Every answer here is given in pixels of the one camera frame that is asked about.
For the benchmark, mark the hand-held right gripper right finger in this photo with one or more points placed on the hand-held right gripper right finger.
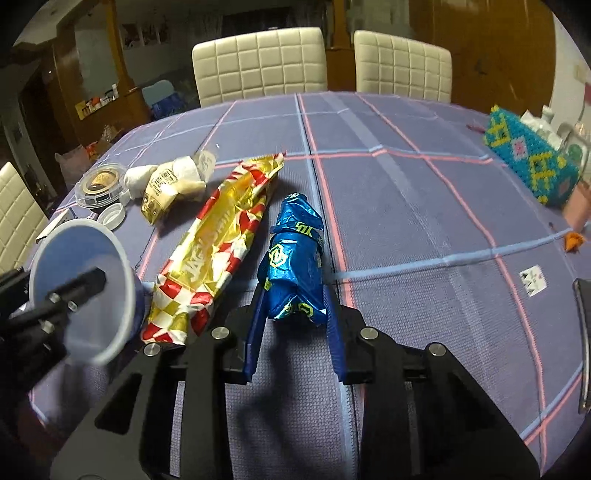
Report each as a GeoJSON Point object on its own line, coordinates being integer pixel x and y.
{"type": "Point", "coordinates": [336, 350]}

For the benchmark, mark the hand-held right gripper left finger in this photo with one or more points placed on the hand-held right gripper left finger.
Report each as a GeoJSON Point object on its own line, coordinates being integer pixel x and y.
{"type": "Point", "coordinates": [255, 346]}

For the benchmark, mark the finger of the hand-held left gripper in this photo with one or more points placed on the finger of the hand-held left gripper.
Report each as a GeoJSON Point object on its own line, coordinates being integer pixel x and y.
{"type": "Point", "coordinates": [14, 284]}
{"type": "Point", "coordinates": [78, 288]}

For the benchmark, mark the blue paper cup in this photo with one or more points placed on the blue paper cup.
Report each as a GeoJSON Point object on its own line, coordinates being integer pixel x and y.
{"type": "Point", "coordinates": [81, 242]}

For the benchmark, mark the blue foil snack wrapper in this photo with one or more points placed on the blue foil snack wrapper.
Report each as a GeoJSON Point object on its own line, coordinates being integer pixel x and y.
{"type": "Point", "coordinates": [291, 258]}

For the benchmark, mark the clear round plastic lid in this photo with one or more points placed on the clear round plastic lid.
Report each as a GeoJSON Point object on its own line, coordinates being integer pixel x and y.
{"type": "Point", "coordinates": [99, 182]}

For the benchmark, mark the white cloth towel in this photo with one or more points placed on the white cloth towel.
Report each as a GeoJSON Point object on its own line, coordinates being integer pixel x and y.
{"type": "Point", "coordinates": [137, 180]}

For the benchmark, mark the cream quilted dining chair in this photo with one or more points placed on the cream quilted dining chair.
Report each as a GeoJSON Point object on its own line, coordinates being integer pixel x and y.
{"type": "Point", "coordinates": [401, 64]}
{"type": "Point", "coordinates": [258, 64]}
{"type": "Point", "coordinates": [18, 217]}

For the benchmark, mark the white bottle cap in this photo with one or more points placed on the white bottle cap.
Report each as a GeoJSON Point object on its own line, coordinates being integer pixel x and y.
{"type": "Point", "coordinates": [111, 216]}

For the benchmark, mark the red gold checkered snack bag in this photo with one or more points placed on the red gold checkered snack bag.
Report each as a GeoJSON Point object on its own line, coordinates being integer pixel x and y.
{"type": "Point", "coordinates": [217, 230]}

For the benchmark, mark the beige printed paper packet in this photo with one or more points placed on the beige printed paper packet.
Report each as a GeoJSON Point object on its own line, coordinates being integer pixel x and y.
{"type": "Point", "coordinates": [164, 191]}

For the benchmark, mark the translucent plastic bag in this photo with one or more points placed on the translucent plastic bag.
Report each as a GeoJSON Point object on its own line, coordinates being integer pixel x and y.
{"type": "Point", "coordinates": [74, 157]}

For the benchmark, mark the plaid purple tablecloth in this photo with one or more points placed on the plaid purple tablecloth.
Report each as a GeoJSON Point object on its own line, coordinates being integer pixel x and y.
{"type": "Point", "coordinates": [415, 230]}

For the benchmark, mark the crumpled clear plastic wrapper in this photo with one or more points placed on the crumpled clear plastic wrapper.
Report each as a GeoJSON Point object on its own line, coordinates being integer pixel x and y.
{"type": "Point", "coordinates": [208, 159]}

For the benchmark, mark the wooden partition cabinet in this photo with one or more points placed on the wooden partition cabinet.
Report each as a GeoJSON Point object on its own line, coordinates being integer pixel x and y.
{"type": "Point", "coordinates": [124, 110]}

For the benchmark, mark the row of small bottles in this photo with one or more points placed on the row of small bottles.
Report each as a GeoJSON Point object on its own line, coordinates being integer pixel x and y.
{"type": "Point", "coordinates": [94, 104]}

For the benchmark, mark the blue green printed package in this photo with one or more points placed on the blue green printed package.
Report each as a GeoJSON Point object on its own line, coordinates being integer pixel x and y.
{"type": "Point", "coordinates": [168, 107]}

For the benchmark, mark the dark flat object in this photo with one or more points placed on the dark flat object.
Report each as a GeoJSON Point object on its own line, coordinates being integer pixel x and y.
{"type": "Point", "coordinates": [583, 304]}

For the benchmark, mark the small orange scrap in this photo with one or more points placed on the small orange scrap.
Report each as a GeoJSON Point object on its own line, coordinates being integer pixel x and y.
{"type": "Point", "coordinates": [574, 241]}

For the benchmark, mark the colourful beaded tissue box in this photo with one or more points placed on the colourful beaded tissue box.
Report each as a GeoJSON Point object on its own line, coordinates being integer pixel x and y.
{"type": "Point", "coordinates": [526, 152]}

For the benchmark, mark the pink box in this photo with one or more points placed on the pink box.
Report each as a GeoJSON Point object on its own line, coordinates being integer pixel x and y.
{"type": "Point", "coordinates": [579, 203]}

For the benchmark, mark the row of wall pictures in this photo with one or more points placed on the row of wall pictures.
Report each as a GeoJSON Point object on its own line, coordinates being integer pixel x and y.
{"type": "Point", "coordinates": [143, 32]}

